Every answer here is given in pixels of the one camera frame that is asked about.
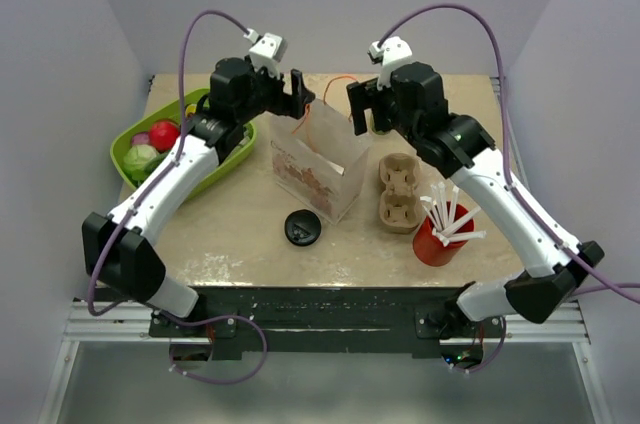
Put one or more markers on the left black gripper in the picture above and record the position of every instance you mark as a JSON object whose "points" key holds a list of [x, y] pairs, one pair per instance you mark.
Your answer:
{"points": [[286, 104]]}

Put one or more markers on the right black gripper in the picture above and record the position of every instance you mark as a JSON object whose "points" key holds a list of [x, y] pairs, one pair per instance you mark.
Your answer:
{"points": [[366, 95]]}

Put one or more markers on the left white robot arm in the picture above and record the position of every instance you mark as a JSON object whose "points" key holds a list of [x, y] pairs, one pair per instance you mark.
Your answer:
{"points": [[119, 247]]}

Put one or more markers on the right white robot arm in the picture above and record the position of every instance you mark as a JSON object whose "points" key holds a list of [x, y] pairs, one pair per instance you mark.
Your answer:
{"points": [[555, 262]]}

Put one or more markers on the brown pulp cup carrier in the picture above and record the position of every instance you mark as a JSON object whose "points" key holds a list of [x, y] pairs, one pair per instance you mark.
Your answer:
{"points": [[400, 210]]}

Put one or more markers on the green bottle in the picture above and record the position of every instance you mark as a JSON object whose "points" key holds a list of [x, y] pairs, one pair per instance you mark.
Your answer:
{"points": [[191, 110]]}

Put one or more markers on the red apple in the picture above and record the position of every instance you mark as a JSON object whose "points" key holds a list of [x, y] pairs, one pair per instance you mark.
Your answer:
{"points": [[163, 135]]}

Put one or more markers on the white wrapped straw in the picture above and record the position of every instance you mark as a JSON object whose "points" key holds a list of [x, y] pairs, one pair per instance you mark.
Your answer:
{"points": [[440, 207]]}

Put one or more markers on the red cup holder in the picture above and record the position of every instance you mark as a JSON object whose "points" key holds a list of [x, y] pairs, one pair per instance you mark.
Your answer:
{"points": [[429, 249]]}

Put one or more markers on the red onion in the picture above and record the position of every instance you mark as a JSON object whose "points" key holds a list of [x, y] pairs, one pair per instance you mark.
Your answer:
{"points": [[141, 138]]}

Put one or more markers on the green cabbage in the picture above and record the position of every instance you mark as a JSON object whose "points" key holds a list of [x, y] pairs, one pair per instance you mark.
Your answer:
{"points": [[136, 161]]}

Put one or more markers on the green plastic bin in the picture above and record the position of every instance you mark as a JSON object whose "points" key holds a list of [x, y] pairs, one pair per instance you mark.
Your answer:
{"points": [[121, 145]]}

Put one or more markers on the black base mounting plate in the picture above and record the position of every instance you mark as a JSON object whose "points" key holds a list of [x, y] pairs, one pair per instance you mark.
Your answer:
{"points": [[397, 320]]}

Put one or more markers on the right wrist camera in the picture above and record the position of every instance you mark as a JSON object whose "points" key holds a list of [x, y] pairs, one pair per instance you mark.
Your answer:
{"points": [[391, 54]]}

